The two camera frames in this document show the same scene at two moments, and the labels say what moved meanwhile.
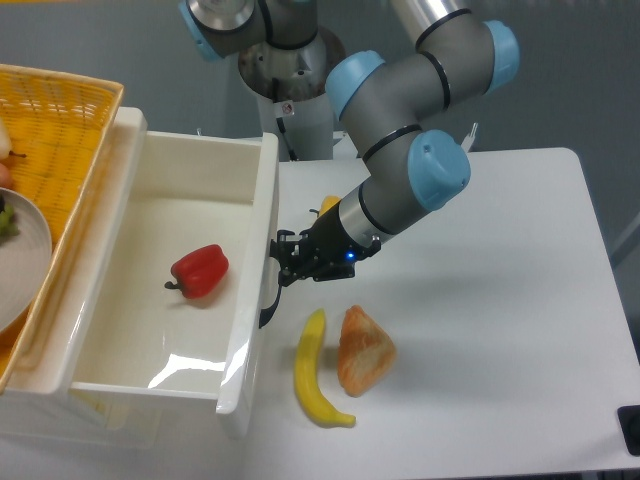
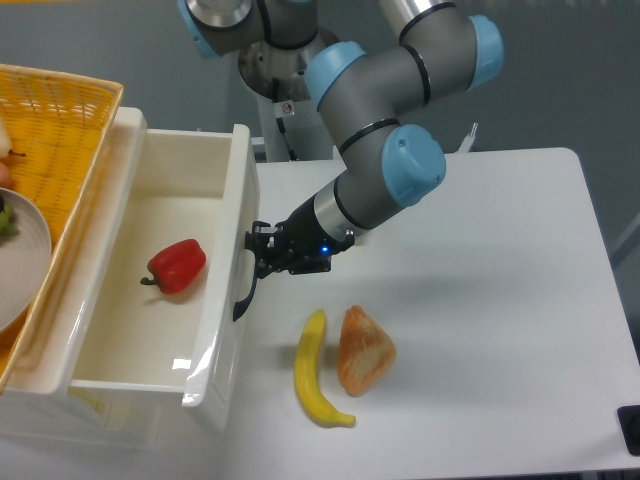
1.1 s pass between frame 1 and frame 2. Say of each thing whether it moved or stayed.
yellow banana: stayed
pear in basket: stayed
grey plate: stayed
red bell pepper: moved
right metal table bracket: stayed
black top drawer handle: moved
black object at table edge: stayed
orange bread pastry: stayed
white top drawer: moved
